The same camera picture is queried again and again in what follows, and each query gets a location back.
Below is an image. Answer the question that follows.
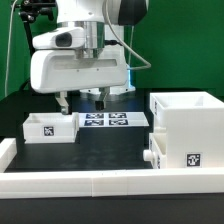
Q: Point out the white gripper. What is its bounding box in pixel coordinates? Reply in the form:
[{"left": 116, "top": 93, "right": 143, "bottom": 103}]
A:
[{"left": 30, "top": 49, "right": 127, "bottom": 115}]

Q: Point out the white front drawer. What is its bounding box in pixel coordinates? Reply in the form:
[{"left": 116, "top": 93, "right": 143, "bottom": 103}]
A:
[{"left": 143, "top": 133, "right": 167, "bottom": 169}]

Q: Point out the white drawer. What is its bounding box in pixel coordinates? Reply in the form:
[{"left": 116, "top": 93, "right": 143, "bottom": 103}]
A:
[
  {"left": 143, "top": 133, "right": 167, "bottom": 169},
  {"left": 23, "top": 112, "right": 79, "bottom": 144}
]

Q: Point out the white drawer cabinet box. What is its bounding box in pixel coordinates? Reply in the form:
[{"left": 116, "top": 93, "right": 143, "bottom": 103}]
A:
[{"left": 150, "top": 92, "right": 224, "bottom": 169}]

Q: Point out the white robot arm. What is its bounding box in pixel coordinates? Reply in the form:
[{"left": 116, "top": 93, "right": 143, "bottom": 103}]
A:
[{"left": 30, "top": 0, "right": 149, "bottom": 115}]

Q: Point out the white rear drawer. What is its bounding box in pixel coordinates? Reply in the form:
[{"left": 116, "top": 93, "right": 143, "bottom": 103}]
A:
[{"left": 23, "top": 112, "right": 79, "bottom": 144}]

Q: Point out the white fiducial marker sheet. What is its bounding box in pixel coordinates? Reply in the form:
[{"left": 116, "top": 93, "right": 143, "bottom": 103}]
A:
[{"left": 79, "top": 112, "right": 149, "bottom": 128}]

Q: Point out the white table border fence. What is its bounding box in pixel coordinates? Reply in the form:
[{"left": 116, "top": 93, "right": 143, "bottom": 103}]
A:
[{"left": 0, "top": 138, "right": 224, "bottom": 199}]

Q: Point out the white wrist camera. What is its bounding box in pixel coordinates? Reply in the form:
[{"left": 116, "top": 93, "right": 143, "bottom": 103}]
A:
[{"left": 32, "top": 27, "right": 85, "bottom": 49}]

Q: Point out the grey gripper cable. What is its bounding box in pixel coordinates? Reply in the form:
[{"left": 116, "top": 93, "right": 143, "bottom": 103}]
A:
[{"left": 104, "top": 0, "right": 152, "bottom": 72}]

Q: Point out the black camera stand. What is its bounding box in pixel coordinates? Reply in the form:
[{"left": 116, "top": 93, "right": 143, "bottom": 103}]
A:
[{"left": 18, "top": 0, "right": 58, "bottom": 91}]

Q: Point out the white hanging cable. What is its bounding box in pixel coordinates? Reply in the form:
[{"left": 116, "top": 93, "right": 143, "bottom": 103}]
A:
[{"left": 3, "top": 0, "right": 20, "bottom": 98}]

